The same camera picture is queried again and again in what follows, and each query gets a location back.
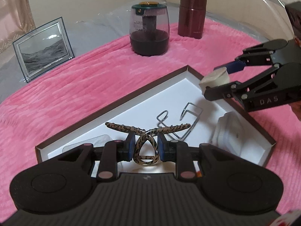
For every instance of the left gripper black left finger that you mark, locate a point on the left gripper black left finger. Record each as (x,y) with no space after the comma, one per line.
(113,152)

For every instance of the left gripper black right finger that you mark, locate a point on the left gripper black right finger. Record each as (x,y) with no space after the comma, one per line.
(181,154)

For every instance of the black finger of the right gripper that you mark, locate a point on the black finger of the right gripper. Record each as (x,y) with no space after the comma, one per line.
(261,84)
(258,55)

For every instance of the clear bag of floss picks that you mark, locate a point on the clear bag of floss picks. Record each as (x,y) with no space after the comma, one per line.
(98,141)

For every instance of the beige power plug adapter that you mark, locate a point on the beige power plug adapter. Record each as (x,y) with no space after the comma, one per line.
(216,78)

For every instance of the leopard print hair claw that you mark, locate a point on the leopard print hair claw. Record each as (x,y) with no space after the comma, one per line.
(145,136)

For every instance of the silver wire rack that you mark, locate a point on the silver wire rack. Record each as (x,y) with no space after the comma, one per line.
(191,114)

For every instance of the white square night light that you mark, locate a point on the white square night light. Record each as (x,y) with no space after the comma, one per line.
(229,134)

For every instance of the person's right hand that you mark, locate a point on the person's right hand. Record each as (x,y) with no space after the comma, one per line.
(296,108)

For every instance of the brown shallow tray box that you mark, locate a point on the brown shallow tray box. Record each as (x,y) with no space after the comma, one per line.
(173,99)

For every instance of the pink fluffy blanket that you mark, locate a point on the pink fluffy blanket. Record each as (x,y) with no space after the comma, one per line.
(93,80)

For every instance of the maroon cylindrical flask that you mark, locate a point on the maroon cylindrical flask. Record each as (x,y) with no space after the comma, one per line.
(192,15)

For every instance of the dark glass humidifier jar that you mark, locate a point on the dark glass humidifier jar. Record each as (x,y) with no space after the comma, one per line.
(149,28)

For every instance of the framed sand art picture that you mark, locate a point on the framed sand art picture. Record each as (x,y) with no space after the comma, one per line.
(43,49)

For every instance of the pink curtain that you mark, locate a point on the pink curtain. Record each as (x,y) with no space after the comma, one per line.
(16,21)

